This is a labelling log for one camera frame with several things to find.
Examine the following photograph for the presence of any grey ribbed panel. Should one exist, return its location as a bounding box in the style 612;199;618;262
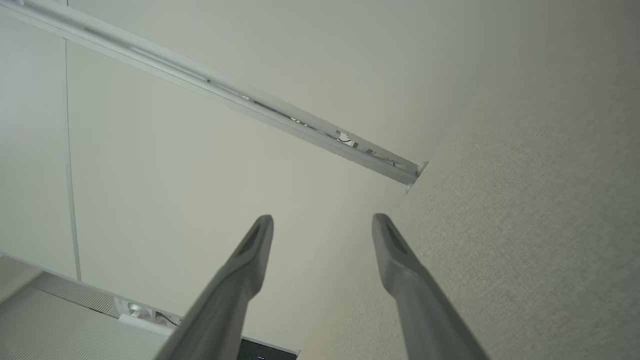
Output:
0;255;171;360

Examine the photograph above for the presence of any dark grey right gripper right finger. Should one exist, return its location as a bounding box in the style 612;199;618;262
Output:
371;213;490;360

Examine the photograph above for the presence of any dark screen panel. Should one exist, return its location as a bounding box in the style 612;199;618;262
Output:
237;338;300;360

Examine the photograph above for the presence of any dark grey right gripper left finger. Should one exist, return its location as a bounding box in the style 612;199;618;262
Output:
155;215;275;360

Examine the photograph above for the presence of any grey metal wall post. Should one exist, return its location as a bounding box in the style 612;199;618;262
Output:
0;0;430;195

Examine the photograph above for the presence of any white ceiling spotlight fixture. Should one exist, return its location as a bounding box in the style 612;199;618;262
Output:
114;297;183;331

